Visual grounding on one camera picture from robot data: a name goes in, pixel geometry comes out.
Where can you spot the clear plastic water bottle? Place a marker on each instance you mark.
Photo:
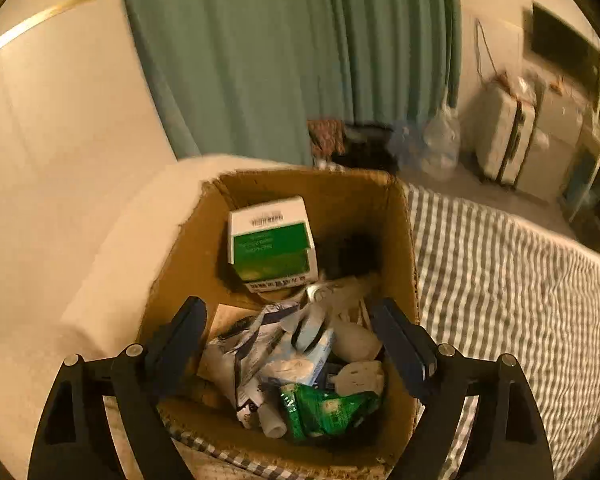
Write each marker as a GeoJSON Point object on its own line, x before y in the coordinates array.
{"type": "Point", "coordinates": [441, 144]}

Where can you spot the white quilted blanket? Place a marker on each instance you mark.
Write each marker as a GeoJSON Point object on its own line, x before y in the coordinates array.
{"type": "Point", "coordinates": [30, 358]}

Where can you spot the white suitcase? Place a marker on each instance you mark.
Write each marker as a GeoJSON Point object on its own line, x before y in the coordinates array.
{"type": "Point", "coordinates": [504, 129]}

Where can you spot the grey mini fridge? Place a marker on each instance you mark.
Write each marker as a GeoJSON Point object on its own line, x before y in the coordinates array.
{"type": "Point", "coordinates": [556, 132]}

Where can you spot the silver foil packet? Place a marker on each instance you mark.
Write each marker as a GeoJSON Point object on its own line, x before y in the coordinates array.
{"type": "Point", "coordinates": [242, 345]}

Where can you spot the green foil sachet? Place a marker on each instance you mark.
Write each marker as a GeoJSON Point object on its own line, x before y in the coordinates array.
{"type": "Point", "coordinates": [315, 413]}

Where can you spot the blue tissue pack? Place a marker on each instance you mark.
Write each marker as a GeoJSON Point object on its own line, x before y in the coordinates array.
{"type": "Point", "coordinates": [287, 365]}

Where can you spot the white tube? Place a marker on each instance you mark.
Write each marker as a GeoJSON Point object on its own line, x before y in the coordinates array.
{"type": "Point", "coordinates": [257, 408]}

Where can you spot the white dressing table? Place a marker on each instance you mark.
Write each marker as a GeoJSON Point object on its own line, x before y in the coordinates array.
{"type": "Point", "coordinates": [581, 191]}

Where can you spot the dark patterned box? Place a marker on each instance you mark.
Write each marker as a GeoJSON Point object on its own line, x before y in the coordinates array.
{"type": "Point", "coordinates": [327, 138]}

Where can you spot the checkered bed sheet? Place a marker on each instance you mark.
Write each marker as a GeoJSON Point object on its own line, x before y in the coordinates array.
{"type": "Point", "coordinates": [475, 277]}

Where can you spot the black television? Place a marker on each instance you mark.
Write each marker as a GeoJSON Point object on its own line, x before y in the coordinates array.
{"type": "Point", "coordinates": [561, 45]}

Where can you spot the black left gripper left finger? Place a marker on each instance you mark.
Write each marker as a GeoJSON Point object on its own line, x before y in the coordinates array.
{"type": "Point", "coordinates": [74, 439]}

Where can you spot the green curtain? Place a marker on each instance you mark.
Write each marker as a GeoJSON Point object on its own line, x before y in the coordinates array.
{"type": "Point", "coordinates": [245, 77]}

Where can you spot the green and white box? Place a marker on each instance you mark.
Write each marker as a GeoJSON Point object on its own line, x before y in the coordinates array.
{"type": "Point", "coordinates": [271, 245]}

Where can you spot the white pillow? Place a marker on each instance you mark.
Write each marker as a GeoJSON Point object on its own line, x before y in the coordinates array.
{"type": "Point", "coordinates": [106, 313]}

